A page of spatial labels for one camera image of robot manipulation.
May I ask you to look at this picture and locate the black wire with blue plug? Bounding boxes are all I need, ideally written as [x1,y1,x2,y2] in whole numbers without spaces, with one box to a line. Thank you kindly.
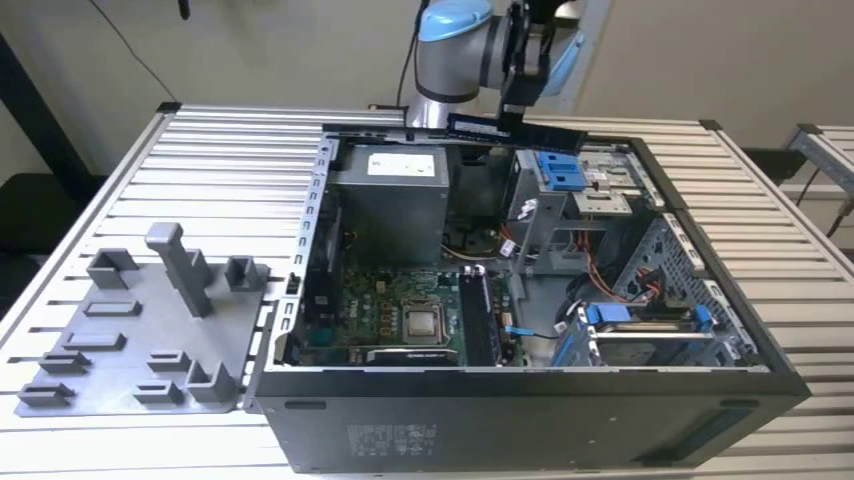
[503,324,563,341]

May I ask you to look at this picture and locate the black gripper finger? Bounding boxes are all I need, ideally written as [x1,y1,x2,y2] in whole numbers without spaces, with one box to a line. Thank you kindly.
[518,19,559,109]
[498,4,535,137]

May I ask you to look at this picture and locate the black graphics card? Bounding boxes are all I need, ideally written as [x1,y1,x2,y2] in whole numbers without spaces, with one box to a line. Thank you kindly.
[364,347,462,367]

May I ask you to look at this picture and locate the green motherboard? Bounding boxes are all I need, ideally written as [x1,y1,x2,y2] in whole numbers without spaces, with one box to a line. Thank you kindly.
[292,267,529,369]

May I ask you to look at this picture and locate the grey plastic parts rack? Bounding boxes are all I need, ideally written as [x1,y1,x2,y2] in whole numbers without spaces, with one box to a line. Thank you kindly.
[12,223,272,419]

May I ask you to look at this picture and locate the black slanted post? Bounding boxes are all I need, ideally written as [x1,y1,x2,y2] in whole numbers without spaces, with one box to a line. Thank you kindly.
[0,32,92,191]

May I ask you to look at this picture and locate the power supply wire bundle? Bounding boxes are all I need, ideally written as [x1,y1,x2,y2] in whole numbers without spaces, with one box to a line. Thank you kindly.
[440,222,519,261]

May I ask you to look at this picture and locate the orange data wire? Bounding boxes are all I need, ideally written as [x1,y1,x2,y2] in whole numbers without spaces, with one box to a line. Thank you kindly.
[578,214,666,305]

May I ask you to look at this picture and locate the metal slat side table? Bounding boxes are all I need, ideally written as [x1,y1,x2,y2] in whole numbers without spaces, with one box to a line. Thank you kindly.
[778,122,854,201]

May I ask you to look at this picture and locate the blue plastic drive latch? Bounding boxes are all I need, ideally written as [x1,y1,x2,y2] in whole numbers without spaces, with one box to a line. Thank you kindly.
[543,169,582,194]
[537,149,577,170]

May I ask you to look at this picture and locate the silver CPU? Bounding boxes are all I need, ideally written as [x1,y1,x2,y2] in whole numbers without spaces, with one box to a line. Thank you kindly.
[403,309,442,337]

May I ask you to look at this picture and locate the CPU socket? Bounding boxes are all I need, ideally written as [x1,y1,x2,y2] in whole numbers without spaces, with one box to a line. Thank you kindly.
[398,297,449,347]

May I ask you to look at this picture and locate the grey power supply unit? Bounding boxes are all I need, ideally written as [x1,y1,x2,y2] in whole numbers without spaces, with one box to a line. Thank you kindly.
[330,144,453,266]

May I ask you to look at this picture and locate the grey metal drive cage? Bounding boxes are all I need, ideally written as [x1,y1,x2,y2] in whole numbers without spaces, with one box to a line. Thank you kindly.
[506,147,659,276]

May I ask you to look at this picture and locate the black RAM slot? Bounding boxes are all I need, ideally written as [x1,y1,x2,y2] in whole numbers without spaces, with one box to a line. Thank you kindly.
[485,277,505,364]

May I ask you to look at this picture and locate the hard disk in blue carrier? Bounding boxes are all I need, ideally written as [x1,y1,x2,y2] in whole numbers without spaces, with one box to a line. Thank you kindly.
[553,301,726,369]

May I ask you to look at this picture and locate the black open PC case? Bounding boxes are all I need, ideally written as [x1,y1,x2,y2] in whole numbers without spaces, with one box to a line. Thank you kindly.
[243,122,814,475]

